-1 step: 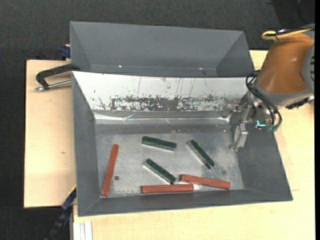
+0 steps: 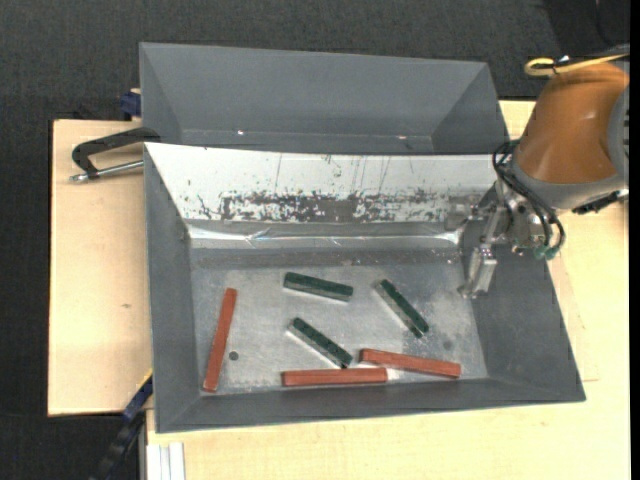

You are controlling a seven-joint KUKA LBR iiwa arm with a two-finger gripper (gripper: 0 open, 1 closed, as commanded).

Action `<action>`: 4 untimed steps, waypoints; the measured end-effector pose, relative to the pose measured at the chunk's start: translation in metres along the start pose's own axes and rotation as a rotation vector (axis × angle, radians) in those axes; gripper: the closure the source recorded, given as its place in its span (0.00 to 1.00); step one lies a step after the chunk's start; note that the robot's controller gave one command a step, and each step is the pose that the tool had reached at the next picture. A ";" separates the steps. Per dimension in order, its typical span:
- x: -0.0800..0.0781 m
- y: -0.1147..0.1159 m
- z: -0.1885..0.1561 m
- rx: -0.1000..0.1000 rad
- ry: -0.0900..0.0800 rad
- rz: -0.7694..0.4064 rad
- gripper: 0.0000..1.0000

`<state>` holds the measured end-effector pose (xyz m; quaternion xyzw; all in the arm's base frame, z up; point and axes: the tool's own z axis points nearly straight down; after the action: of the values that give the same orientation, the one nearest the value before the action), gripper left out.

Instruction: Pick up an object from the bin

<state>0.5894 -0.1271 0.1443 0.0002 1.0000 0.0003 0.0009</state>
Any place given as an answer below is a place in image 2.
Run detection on red-brown flat block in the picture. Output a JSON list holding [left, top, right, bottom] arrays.
[[358, 347, 463, 381], [201, 287, 239, 394], [280, 366, 390, 389]]

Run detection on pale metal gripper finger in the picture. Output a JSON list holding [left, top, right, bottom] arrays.
[[469, 256, 500, 299], [458, 245, 485, 296]]

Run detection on grey metal bin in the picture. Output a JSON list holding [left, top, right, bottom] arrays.
[[138, 41, 587, 434]]

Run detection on dark green flat block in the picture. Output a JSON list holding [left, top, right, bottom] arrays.
[[286, 316, 355, 370], [373, 278, 432, 340], [282, 271, 355, 304]]

